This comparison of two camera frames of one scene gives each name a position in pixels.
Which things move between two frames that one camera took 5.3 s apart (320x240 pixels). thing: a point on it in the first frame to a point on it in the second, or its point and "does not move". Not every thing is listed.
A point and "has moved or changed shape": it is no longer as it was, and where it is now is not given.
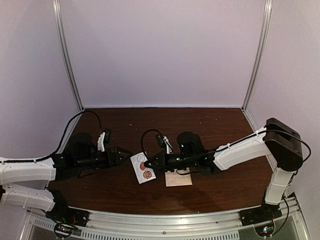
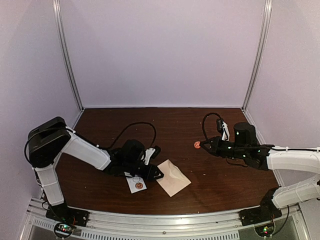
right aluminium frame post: [266, 25] does not move
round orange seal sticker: [142, 166] has moved or changed shape
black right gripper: [162, 163] to [216, 139]
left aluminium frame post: [66, 53] does not move
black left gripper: [118, 160] to [149, 175]
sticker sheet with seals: [143, 174] has moved or changed shape
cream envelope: [174, 179] has moved or changed shape
